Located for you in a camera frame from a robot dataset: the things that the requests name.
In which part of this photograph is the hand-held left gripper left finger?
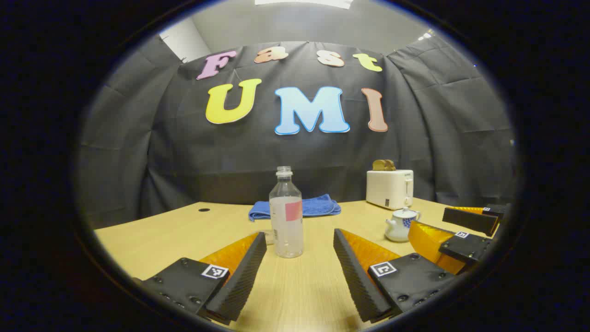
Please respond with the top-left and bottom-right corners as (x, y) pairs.
(134, 231), (268, 326)

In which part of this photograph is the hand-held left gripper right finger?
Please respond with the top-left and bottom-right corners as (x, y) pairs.
(333, 228), (461, 323)

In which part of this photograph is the white blue-patterned teacup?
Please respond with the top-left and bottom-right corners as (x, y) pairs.
(385, 213), (421, 243)

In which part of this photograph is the clear plastic water bottle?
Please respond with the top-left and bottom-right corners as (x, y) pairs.
(269, 166), (305, 259)

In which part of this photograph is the blue folded towel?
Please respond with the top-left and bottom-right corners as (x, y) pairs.
(248, 194), (342, 222)

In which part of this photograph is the white toaster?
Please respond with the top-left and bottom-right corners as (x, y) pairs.
(366, 170), (414, 210)

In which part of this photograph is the black backdrop cloth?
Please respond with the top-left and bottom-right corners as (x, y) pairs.
(76, 35), (519, 229)

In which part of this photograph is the ceiling light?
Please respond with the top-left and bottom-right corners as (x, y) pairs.
(254, 0), (353, 10)

